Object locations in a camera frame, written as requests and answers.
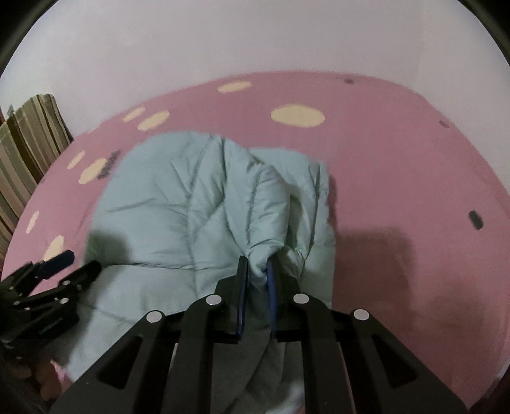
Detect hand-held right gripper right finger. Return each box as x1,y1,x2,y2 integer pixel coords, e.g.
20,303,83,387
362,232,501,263
266,259,468,414

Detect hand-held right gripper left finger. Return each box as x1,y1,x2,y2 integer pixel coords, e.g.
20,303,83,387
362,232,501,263
50,256,250,414

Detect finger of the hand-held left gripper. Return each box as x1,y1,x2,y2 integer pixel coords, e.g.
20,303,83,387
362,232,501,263
24,260,102,313
8,250,76,297

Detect light green puffer jacket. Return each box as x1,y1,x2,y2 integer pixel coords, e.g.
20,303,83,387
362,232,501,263
44,131,337,414

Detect person's left hand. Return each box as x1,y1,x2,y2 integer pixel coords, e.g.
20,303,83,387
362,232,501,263
32,357,69,402

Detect striped cloth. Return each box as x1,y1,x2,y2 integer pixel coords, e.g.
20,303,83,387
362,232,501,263
0,93,74,257

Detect pink dotted bed sheet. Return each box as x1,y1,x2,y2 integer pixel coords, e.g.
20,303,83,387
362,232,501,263
0,71,503,410

